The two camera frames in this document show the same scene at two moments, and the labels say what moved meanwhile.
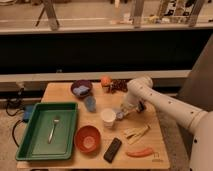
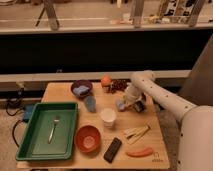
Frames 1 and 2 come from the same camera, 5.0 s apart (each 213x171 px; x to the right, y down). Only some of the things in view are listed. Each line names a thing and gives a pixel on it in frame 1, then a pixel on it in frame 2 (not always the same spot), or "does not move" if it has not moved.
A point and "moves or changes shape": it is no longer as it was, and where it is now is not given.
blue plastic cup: x=90 y=103 does not move
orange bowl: x=87 y=139 does not move
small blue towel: x=119 y=114 moves or changes shape
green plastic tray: x=33 y=144 does not move
